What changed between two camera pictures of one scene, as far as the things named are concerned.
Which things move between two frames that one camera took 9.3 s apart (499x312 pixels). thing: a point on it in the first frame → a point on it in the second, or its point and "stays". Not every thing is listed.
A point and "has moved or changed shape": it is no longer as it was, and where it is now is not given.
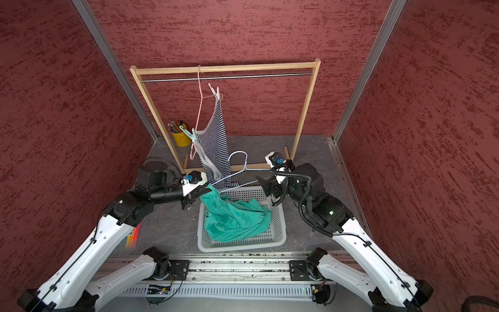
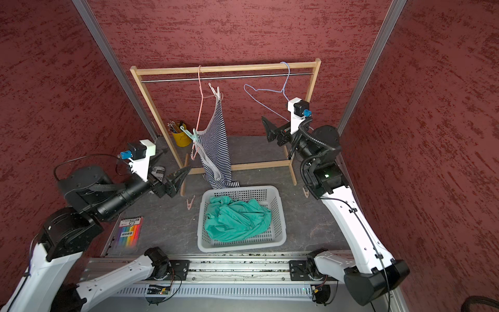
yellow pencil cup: [182, 140] stays
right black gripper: [271, 183] → [284, 130]
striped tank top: [212, 146] stays
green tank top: [227, 220] has moved or changed shape
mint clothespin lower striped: [192, 136] stays
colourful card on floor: [132, 242] stays
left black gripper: [191, 197] → [162, 188]
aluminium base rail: [232, 268] stays
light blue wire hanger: [245, 168] → [271, 90]
